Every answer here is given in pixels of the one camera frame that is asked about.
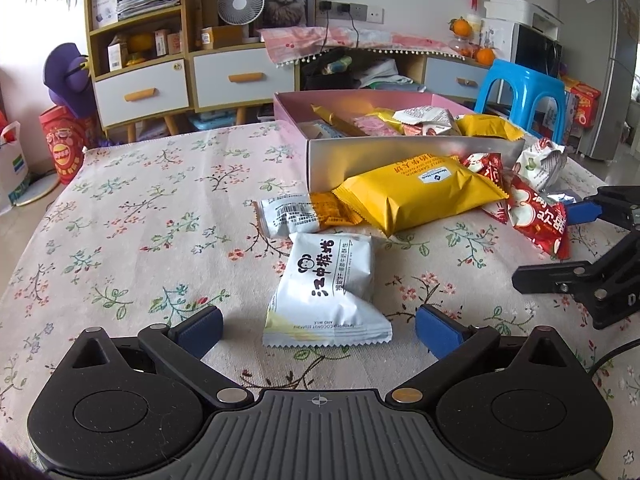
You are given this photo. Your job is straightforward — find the white printed carton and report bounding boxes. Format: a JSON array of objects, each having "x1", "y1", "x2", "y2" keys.
[{"x1": 106, "y1": 35, "x2": 130, "y2": 73}]

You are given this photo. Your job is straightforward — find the white box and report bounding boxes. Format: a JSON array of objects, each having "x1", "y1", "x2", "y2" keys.
[{"x1": 90, "y1": 0, "x2": 120, "y2": 28}]

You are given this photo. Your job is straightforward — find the red snack carton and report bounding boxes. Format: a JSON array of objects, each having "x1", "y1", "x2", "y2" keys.
[{"x1": 562, "y1": 77, "x2": 602, "y2": 131}]

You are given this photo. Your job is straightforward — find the brown cardboard box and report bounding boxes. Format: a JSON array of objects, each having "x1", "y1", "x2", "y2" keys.
[{"x1": 200, "y1": 25, "x2": 245, "y2": 51}]

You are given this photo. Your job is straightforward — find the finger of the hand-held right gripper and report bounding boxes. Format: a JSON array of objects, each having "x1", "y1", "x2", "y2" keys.
[
  {"x1": 565, "y1": 185, "x2": 640, "y2": 233},
  {"x1": 511, "y1": 232, "x2": 640, "y2": 331}
]

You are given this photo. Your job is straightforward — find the white round base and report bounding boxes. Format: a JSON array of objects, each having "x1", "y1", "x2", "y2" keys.
[{"x1": 12, "y1": 172, "x2": 63, "y2": 207}]

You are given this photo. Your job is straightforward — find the small brown-white carton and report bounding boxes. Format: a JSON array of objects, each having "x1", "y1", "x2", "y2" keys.
[{"x1": 154, "y1": 29, "x2": 182, "y2": 56}]

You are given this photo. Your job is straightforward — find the purple hat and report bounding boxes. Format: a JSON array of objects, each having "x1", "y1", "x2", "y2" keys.
[{"x1": 42, "y1": 42, "x2": 98, "y2": 118}]

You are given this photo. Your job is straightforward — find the tall wooden shelf cabinet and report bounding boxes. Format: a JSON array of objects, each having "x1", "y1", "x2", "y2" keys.
[{"x1": 82, "y1": 0, "x2": 197, "y2": 143}]

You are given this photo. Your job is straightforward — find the blue plastic stool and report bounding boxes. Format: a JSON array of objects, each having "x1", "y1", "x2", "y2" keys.
[{"x1": 474, "y1": 58, "x2": 567, "y2": 148}]

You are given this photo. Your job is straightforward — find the white apple-print snack packet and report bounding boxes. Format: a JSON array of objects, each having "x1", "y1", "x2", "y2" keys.
[
  {"x1": 514, "y1": 137, "x2": 569, "y2": 193},
  {"x1": 391, "y1": 105, "x2": 457, "y2": 136}
]

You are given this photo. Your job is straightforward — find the floral tablecloth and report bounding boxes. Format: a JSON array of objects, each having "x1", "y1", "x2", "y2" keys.
[{"x1": 0, "y1": 119, "x2": 640, "y2": 480}]

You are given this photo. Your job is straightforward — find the black charger with cable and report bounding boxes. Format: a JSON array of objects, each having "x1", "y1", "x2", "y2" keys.
[
  {"x1": 339, "y1": 4, "x2": 362, "y2": 51},
  {"x1": 320, "y1": 1, "x2": 333, "y2": 61}
]

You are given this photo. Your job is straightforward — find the white printer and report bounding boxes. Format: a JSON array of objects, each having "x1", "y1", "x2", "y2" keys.
[{"x1": 482, "y1": 0, "x2": 563, "y2": 41}]

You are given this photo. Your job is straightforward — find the pink snack packet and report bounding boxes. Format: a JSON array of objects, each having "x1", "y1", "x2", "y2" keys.
[{"x1": 351, "y1": 113, "x2": 407, "y2": 137}]

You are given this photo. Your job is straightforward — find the pink floral cloth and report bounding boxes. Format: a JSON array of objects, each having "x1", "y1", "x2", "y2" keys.
[{"x1": 257, "y1": 26, "x2": 468, "y2": 68}]

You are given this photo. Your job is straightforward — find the black cable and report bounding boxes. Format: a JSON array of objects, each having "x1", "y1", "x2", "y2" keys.
[{"x1": 587, "y1": 342, "x2": 640, "y2": 378}]

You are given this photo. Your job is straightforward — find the white monkey-print snack packet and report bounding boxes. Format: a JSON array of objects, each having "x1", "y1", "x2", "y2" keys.
[{"x1": 261, "y1": 231, "x2": 394, "y2": 349}]

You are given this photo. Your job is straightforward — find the white desk fan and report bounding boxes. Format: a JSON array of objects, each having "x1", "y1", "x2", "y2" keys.
[{"x1": 217, "y1": 0, "x2": 265, "y2": 41}]

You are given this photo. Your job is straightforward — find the silver snack packet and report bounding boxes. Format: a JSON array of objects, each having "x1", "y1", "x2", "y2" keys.
[{"x1": 545, "y1": 189, "x2": 583, "y2": 207}]

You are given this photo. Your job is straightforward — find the red snack packet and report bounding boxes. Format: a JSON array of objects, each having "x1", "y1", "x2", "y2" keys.
[
  {"x1": 505, "y1": 175, "x2": 572, "y2": 261},
  {"x1": 459, "y1": 152, "x2": 508, "y2": 223}
]

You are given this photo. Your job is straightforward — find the grey refrigerator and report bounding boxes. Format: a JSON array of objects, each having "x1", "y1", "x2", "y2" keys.
[{"x1": 557, "y1": 0, "x2": 640, "y2": 162}]

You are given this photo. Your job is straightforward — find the long wooden TV cabinet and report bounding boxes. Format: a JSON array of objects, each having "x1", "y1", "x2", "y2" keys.
[{"x1": 295, "y1": 45, "x2": 493, "y2": 106}]

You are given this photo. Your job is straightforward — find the light blue snack packet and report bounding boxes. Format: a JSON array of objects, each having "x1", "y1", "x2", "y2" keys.
[{"x1": 310, "y1": 119, "x2": 351, "y2": 140}]

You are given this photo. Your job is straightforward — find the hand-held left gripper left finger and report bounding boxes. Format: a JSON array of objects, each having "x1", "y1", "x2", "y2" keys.
[{"x1": 65, "y1": 305, "x2": 255, "y2": 409}]

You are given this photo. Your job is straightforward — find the small yellow snack packet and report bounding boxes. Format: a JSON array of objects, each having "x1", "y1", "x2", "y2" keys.
[{"x1": 310, "y1": 103, "x2": 368, "y2": 137}]

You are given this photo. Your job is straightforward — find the grey wall socket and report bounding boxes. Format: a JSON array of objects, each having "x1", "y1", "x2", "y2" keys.
[{"x1": 319, "y1": 1, "x2": 368, "y2": 23}]

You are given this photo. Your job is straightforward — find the red gift bucket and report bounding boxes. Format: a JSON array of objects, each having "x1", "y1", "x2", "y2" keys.
[{"x1": 39, "y1": 106, "x2": 101, "y2": 186}]

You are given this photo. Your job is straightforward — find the blue-lid plastic bin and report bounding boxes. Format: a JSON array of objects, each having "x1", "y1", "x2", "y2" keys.
[{"x1": 187, "y1": 110, "x2": 236, "y2": 136}]

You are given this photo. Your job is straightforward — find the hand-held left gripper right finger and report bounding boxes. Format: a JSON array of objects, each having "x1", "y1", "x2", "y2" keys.
[{"x1": 386, "y1": 304, "x2": 576, "y2": 406}]

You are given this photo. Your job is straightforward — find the large orange fruit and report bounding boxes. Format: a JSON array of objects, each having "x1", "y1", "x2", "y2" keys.
[{"x1": 127, "y1": 32, "x2": 156, "y2": 56}]

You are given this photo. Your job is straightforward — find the pink cardboard box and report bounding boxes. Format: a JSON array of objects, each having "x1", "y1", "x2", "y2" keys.
[{"x1": 272, "y1": 89, "x2": 526, "y2": 196}]

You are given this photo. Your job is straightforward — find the wooden single-drawer cabinet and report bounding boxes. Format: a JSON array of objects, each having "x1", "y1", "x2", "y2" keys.
[{"x1": 187, "y1": 40, "x2": 301, "y2": 126}]

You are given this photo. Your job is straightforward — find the folded white-green cloth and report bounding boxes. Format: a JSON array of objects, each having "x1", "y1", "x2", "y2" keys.
[{"x1": 352, "y1": 59, "x2": 426, "y2": 93}]

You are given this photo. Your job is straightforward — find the black bag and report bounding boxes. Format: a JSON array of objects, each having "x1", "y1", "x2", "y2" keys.
[{"x1": 302, "y1": 49, "x2": 363, "y2": 92}]

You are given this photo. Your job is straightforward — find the white microwave oven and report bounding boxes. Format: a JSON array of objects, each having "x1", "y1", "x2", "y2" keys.
[{"x1": 480, "y1": 17, "x2": 563, "y2": 81}]

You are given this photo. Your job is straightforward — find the large yellow snack packet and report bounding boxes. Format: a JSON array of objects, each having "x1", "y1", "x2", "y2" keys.
[
  {"x1": 456, "y1": 113, "x2": 526, "y2": 142},
  {"x1": 331, "y1": 151, "x2": 511, "y2": 239}
]

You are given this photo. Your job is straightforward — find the white and orange snack packet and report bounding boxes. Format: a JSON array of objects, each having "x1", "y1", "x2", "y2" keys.
[{"x1": 254, "y1": 191, "x2": 365, "y2": 240}]

